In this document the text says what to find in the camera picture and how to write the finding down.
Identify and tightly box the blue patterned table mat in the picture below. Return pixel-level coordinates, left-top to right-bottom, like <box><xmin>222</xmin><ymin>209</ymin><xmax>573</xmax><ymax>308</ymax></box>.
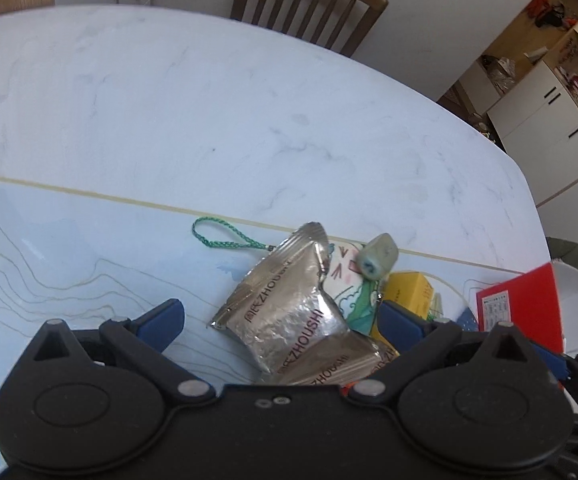
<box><xmin>0</xmin><ymin>171</ymin><xmax>536</xmax><ymax>461</ymax></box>

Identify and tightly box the silver foil packet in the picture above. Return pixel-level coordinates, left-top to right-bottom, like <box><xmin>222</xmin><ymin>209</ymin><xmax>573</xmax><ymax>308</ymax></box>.
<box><xmin>259</xmin><ymin>330</ymin><xmax>399</xmax><ymax>386</ymax></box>
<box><xmin>211</xmin><ymin>222</ymin><xmax>349</xmax><ymax>375</ymax></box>

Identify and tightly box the yellow small box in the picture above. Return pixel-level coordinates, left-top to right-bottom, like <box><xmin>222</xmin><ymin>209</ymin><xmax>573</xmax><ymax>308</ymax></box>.
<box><xmin>370</xmin><ymin>272</ymin><xmax>434</xmax><ymax>352</ymax></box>

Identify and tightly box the red cardboard box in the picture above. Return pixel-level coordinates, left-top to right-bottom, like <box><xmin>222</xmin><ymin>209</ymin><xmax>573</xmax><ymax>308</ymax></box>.
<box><xmin>476</xmin><ymin>261</ymin><xmax>578</xmax><ymax>356</ymax></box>

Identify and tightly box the green patterned pouch with tassel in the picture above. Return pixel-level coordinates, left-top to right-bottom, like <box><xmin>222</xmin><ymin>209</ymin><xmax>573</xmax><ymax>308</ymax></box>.
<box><xmin>191</xmin><ymin>217</ymin><xmax>380</xmax><ymax>335</ymax></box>

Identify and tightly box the white cupboard right side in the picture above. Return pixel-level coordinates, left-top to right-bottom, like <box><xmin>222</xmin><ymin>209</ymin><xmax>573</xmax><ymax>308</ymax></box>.
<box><xmin>446</xmin><ymin>0</ymin><xmax>578</xmax><ymax>244</ymax></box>

